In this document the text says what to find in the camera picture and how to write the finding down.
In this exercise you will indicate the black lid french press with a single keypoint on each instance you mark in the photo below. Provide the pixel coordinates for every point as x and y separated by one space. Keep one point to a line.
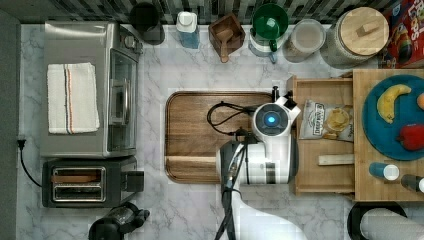
118 222

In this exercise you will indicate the light blue mug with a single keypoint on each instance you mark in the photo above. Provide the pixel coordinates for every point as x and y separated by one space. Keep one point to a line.
262 50

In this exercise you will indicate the wooden cutting board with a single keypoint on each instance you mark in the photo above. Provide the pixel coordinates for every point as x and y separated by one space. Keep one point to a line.
194 131

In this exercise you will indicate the wooden utensil box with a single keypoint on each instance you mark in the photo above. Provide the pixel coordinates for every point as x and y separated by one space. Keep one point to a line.
228 21

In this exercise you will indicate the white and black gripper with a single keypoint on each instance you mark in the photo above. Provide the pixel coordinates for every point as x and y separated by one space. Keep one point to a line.
286 102

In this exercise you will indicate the glass jar with wooden lid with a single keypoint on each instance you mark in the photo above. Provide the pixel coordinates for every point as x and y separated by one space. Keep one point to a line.
358 35

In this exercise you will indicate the stainless steel toaster oven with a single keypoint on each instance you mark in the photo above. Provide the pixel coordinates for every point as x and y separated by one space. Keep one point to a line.
114 49

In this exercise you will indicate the teal plate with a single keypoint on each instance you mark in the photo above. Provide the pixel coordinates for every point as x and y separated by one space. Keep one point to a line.
382 135

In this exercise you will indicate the brown toast slice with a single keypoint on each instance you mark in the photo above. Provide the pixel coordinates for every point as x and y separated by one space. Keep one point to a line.
72 179

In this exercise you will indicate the blue shaker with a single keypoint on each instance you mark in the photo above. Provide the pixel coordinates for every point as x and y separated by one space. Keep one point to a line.
388 172

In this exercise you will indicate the black cup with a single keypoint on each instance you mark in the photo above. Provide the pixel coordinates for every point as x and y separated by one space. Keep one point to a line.
144 17

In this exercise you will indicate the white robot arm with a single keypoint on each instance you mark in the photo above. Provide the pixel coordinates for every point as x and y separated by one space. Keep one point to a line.
267 154

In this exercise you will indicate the wooden spoon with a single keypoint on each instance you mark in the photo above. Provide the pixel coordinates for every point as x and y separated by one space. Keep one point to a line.
224 43

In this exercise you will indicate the green mug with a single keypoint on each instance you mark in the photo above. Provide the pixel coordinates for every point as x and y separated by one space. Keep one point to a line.
269 23

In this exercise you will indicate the chips snack bag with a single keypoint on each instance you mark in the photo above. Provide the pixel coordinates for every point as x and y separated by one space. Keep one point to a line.
327 121

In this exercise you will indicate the glass jar of grains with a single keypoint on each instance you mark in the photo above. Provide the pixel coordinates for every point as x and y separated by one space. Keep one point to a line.
307 37

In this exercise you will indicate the black two-slot toaster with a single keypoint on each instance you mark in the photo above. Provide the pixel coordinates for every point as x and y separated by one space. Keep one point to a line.
118 180

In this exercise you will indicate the black paper towel holder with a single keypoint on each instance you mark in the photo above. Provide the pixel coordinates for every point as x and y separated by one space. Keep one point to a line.
359 209

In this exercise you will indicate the yellow banana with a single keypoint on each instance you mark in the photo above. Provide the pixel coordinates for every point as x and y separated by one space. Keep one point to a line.
386 101

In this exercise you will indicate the blue bottle white cap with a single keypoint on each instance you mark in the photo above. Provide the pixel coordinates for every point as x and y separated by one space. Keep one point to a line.
187 29

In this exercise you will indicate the small wooden block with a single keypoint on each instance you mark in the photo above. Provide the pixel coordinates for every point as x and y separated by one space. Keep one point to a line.
338 159

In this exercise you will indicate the white striped folded towel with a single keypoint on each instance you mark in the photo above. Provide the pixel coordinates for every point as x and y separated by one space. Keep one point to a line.
72 98

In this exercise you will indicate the red bell pepper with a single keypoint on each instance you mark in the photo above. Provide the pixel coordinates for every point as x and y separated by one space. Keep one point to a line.
411 137

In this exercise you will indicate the grey shaker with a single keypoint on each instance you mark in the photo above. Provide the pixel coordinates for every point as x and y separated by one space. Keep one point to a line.
413 182

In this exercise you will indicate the orange fruit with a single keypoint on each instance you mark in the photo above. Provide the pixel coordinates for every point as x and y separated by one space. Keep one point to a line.
420 101

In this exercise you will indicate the wooden drawer cabinet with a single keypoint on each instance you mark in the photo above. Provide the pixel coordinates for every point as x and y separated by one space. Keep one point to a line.
367 187

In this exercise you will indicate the froot loops cereal box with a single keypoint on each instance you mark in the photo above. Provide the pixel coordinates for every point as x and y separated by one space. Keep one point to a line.
404 49

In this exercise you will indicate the white paper towel roll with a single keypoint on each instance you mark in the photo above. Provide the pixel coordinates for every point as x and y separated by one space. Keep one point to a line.
383 224

